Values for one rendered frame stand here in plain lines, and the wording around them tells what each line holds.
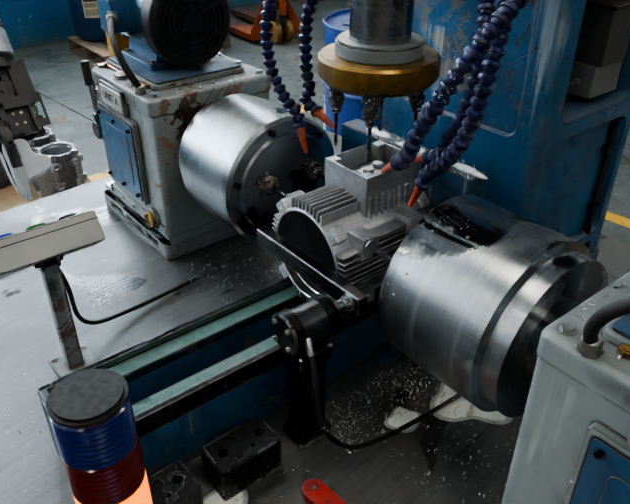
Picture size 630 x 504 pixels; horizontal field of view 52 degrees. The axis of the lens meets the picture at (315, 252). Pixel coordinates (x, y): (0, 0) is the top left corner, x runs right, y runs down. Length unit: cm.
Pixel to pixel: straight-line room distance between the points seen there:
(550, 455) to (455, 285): 21
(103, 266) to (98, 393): 95
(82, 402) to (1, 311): 89
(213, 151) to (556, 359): 72
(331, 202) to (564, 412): 46
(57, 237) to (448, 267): 59
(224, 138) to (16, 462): 61
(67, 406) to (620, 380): 48
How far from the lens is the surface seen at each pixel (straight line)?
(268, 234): 106
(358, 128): 116
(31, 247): 105
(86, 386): 54
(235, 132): 116
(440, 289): 81
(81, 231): 106
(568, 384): 71
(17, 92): 112
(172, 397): 93
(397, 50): 93
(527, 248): 81
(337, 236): 95
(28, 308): 139
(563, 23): 102
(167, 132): 132
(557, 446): 76
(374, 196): 100
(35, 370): 123
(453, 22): 114
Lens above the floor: 157
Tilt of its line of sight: 32 degrees down
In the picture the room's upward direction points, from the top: straight up
